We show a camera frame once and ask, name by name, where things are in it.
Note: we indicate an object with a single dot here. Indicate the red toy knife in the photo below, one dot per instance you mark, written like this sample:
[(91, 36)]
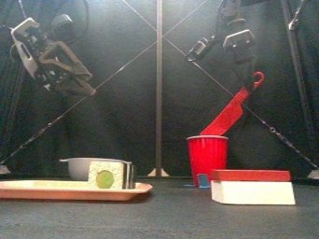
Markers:
[(228, 115)]

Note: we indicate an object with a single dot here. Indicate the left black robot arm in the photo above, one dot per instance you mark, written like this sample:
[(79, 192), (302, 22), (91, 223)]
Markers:
[(12, 12)]

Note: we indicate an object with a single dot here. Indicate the red plastic cup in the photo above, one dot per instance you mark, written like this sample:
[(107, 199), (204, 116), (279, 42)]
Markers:
[(207, 158)]

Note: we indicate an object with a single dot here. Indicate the grey toy pot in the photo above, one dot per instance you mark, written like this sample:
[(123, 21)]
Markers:
[(76, 168)]

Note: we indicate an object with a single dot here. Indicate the pink plastic tray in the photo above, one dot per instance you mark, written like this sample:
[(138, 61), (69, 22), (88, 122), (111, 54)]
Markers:
[(61, 190)]

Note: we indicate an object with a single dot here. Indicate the small blue plastic piece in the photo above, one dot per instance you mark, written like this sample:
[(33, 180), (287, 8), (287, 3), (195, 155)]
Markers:
[(203, 181)]

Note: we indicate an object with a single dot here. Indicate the red and white box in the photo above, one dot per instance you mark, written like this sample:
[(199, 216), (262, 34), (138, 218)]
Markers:
[(251, 188)]

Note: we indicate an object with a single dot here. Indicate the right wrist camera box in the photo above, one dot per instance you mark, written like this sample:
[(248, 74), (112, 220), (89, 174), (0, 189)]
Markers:
[(199, 49)]

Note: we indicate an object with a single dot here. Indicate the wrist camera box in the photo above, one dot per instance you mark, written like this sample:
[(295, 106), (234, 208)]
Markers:
[(199, 49), (63, 26)]

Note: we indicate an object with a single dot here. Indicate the slanted black frame pole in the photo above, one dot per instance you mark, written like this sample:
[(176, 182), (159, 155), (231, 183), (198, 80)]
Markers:
[(296, 77)]

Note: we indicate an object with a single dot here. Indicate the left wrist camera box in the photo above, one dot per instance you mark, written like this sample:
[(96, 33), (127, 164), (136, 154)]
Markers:
[(63, 26)]

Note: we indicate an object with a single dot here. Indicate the vertical metal frame pole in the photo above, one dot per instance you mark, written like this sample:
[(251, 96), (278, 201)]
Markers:
[(159, 93)]

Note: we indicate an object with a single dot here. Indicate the white frame foot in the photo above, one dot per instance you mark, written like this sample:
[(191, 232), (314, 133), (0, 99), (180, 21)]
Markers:
[(314, 174), (159, 173), (4, 169)]

